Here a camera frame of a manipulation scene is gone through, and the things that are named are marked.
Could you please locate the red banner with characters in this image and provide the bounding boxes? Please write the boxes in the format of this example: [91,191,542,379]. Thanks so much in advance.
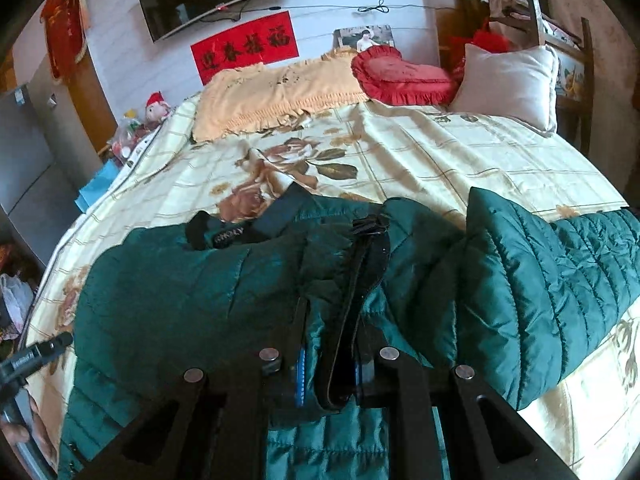
[191,11,298,86]

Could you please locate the dark green puffer jacket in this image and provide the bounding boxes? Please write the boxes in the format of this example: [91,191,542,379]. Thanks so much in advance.
[58,185,639,479]

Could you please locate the wooden chair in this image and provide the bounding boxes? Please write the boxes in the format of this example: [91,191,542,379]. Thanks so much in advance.
[475,0,594,156]

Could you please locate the floral cream bed sheet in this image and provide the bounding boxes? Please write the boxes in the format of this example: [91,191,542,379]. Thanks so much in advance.
[26,95,639,479]

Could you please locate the white plastic bag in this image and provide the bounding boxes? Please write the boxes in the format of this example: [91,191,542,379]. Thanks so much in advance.
[1,274,35,333]

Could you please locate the person's left hand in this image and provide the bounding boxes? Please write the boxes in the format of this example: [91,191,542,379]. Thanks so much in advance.
[0,418,30,446]

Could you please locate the white square pillow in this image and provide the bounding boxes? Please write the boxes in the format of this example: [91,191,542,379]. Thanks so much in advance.
[449,44,559,136]

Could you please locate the grey wardrobe cabinet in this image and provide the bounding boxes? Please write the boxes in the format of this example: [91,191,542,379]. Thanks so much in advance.
[0,58,101,268]

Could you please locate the pig plush with red hat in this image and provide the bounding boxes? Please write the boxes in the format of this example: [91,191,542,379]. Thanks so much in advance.
[144,91,171,126]

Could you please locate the red hanging wall decoration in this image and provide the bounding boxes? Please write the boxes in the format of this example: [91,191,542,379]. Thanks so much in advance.
[40,0,88,84]

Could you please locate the framed photo at headboard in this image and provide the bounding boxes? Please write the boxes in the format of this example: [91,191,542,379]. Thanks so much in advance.
[334,25,395,52]

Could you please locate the red heart-shaped cushion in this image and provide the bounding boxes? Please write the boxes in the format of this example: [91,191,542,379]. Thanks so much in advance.
[352,46,458,106]

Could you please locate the bedside clutter of bottles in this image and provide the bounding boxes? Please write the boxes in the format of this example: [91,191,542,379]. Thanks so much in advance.
[107,110,149,167]

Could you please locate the black wall cable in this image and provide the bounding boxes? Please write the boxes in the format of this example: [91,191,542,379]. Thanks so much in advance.
[269,0,452,16]

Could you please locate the red clothes on chair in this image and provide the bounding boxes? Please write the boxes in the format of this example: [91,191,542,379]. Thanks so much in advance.
[447,23,511,82]

